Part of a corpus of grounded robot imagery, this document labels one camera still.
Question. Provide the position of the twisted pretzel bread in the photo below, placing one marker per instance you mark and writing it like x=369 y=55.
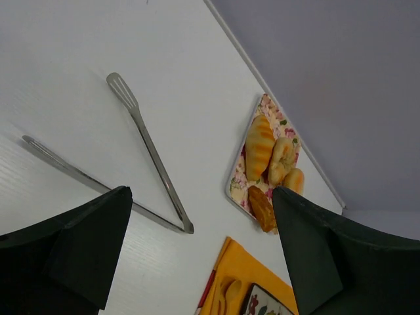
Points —
x=282 y=160

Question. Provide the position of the striped croissant bread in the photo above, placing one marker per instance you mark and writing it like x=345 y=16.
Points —
x=259 y=145

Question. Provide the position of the glazed ring donut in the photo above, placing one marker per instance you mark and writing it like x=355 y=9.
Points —
x=295 y=181

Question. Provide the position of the square flower-patterned plate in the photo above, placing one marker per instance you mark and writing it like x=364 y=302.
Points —
x=258 y=301

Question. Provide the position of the brown fried pastry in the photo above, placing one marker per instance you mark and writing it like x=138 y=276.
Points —
x=262 y=209

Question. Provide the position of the floral rectangular tray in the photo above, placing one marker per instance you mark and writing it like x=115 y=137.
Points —
x=237 y=184

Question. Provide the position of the stainless steel serving tongs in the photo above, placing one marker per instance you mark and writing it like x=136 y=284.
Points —
x=125 y=95

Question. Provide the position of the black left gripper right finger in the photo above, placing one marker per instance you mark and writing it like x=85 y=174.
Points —
x=338 y=266

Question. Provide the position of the orange cloth placemat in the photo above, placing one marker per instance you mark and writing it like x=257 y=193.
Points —
x=235 y=263

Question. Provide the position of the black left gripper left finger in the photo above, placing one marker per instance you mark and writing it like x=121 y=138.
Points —
x=65 y=264

